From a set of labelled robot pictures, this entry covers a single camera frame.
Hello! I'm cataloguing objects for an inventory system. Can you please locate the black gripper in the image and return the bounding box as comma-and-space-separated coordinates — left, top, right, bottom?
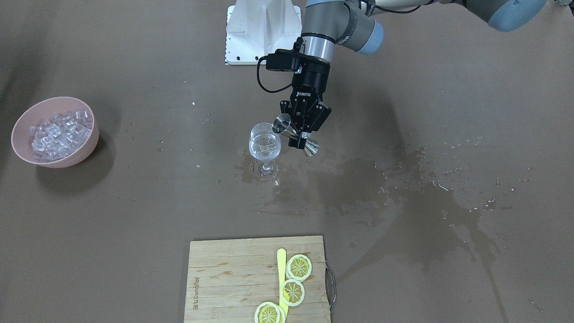
280, 58, 332, 149

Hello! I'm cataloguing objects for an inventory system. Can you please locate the steel jigger cup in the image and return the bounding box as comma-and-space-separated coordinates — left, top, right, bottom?
272, 113, 319, 156

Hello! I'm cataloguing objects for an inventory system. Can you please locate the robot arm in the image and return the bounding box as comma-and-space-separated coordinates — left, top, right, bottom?
262, 0, 433, 154

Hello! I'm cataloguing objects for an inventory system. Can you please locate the clear wine glass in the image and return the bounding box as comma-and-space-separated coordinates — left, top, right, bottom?
248, 122, 281, 181

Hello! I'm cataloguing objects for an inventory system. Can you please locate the clear ice cubes pile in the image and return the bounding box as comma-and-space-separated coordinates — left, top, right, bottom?
29, 110, 94, 163

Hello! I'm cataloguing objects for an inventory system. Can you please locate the yellow plastic knife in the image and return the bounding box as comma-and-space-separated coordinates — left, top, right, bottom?
276, 248, 289, 323

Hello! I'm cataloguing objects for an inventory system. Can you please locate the lemon slice middle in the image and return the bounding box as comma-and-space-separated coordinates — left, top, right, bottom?
279, 279, 305, 307

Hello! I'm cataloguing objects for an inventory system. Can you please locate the wooden cutting board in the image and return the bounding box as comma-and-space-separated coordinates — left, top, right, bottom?
184, 236, 331, 323

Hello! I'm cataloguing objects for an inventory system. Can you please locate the pink bowl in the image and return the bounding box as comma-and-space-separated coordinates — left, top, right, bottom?
11, 96, 99, 168

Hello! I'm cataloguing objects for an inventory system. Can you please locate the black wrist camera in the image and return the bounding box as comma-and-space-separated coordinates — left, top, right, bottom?
265, 49, 301, 72

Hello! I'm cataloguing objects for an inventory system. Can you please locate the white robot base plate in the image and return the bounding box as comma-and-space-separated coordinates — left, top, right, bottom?
224, 0, 302, 65

